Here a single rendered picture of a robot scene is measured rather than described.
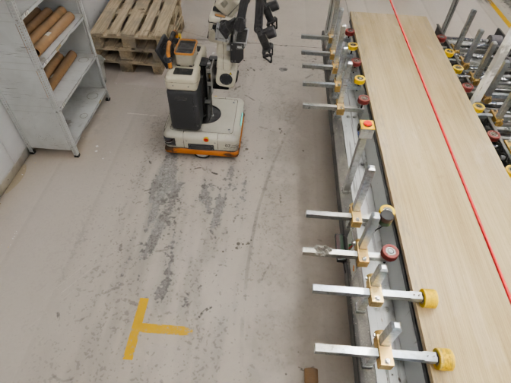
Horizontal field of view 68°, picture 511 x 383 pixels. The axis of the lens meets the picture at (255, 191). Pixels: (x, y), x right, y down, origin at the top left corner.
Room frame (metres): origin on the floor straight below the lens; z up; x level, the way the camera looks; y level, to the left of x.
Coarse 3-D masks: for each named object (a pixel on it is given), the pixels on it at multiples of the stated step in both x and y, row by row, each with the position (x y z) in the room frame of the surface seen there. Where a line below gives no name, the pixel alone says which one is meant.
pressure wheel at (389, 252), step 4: (388, 244) 1.04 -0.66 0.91; (384, 248) 1.02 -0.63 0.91; (388, 248) 1.02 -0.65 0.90; (392, 248) 1.02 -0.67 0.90; (396, 248) 1.02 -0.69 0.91; (380, 252) 1.01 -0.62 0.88; (384, 252) 0.99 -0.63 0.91; (388, 252) 1.00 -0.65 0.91; (392, 252) 1.00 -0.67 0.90; (396, 252) 1.00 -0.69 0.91; (384, 256) 0.98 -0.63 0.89; (388, 256) 0.97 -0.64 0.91; (392, 256) 0.98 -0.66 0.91; (396, 256) 0.98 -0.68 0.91; (388, 260) 0.97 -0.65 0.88; (392, 260) 0.97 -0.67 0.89
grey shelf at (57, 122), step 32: (0, 0) 2.42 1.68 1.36; (32, 0) 2.69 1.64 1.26; (64, 0) 3.31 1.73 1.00; (0, 32) 2.42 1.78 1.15; (64, 32) 2.96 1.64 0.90; (0, 64) 2.42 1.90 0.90; (32, 64) 2.42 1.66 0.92; (96, 64) 3.31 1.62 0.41; (0, 96) 2.43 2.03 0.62; (32, 96) 2.42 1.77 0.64; (64, 96) 2.62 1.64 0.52; (96, 96) 3.16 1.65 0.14; (32, 128) 2.42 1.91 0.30; (64, 128) 2.42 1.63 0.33
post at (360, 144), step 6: (360, 138) 1.54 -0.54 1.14; (360, 144) 1.54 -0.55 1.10; (354, 150) 1.57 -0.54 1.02; (360, 150) 1.54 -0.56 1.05; (354, 156) 1.54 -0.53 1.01; (360, 156) 1.54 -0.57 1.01; (354, 162) 1.54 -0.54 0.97; (354, 168) 1.54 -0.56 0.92; (348, 174) 1.55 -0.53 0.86; (354, 174) 1.54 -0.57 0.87; (348, 180) 1.54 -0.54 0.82; (342, 186) 1.58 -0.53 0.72; (348, 186) 1.54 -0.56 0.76; (342, 192) 1.54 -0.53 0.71; (348, 192) 1.54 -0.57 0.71
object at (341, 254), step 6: (306, 252) 1.00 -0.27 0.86; (312, 252) 1.00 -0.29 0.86; (330, 252) 1.01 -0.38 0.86; (336, 252) 1.01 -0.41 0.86; (342, 252) 1.01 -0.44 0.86; (348, 252) 1.01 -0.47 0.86; (354, 252) 1.02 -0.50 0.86; (372, 252) 1.02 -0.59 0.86; (348, 258) 1.00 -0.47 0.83; (354, 258) 1.00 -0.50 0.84; (372, 258) 0.99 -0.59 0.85; (378, 258) 0.99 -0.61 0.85
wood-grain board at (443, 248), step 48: (384, 48) 2.98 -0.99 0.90; (432, 48) 3.03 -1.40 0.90; (384, 96) 2.30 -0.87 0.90; (432, 96) 2.33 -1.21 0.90; (384, 144) 1.78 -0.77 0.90; (432, 144) 1.81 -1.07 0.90; (480, 144) 1.83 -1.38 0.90; (432, 192) 1.40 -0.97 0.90; (480, 192) 1.42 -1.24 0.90; (432, 240) 1.08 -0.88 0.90; (480, 240) 1.10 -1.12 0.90; (432, 288) 0.82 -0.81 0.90; (480, 288) 0.84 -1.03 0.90; (432, 336) 0.61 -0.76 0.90; (480, 336) 0.62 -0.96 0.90
